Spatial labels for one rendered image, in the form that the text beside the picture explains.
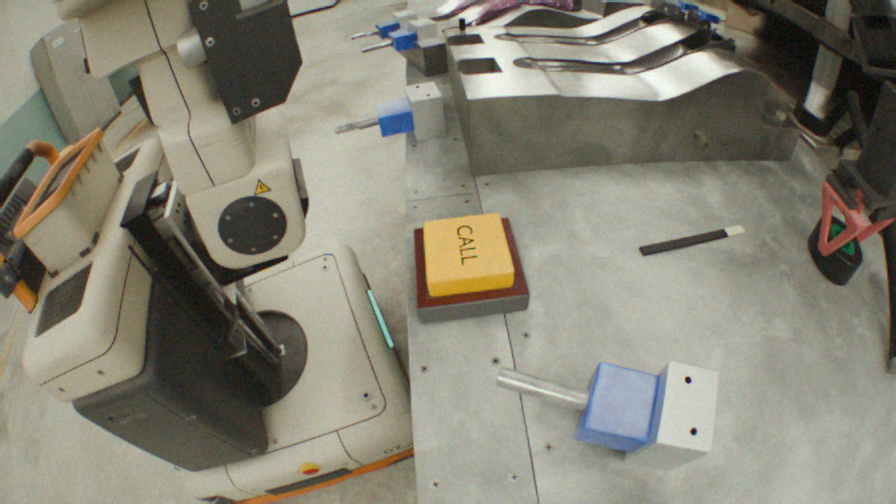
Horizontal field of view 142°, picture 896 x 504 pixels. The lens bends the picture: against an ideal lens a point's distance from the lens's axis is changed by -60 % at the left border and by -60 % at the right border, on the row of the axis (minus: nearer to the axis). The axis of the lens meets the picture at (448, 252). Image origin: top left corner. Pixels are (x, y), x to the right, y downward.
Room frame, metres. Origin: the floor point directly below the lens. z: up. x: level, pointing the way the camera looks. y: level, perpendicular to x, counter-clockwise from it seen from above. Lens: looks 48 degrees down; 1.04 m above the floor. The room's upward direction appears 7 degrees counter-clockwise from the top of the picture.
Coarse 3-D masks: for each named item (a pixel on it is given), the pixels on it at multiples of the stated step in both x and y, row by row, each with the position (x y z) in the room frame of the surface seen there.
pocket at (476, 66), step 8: (456, 64) 0.42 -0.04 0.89; (464, 64) 0.42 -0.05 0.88; (472, 64) 0.42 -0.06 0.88; (480, 64) 0.42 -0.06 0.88; (488, 64) 0.42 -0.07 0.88; (496, 64) 0.41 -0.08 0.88; (456, 72) 0.42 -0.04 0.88; (464, 72) 0.42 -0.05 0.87; (472, 72) 0.42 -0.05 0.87; (480, 72) 0.42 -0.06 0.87; (488, 72) 0.42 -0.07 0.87; (496, 72) 0.41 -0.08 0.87
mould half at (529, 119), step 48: (480, 48) 0.46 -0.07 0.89; (528, 48) 0.46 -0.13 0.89; (576, 48) 0.47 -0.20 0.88; (624, 48) 0.45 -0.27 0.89; (720, 48) 0.37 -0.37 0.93; (480, 96) 0.32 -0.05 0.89; (528, 96) 0.31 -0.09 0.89; (576, 96) 0.31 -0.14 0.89; (624, 96) 0.32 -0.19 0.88; (672, 96) 0.31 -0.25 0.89; (720, 96) 0.31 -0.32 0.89; (480, 144) 0.31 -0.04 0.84; (528, 144) 0.31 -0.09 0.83; (576, 144) 0.31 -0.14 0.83; (624, 144) 0.31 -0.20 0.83; (672, 144) 0.31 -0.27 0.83; (720, 144) 0.31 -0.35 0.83; (768, 144) 0.31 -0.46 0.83
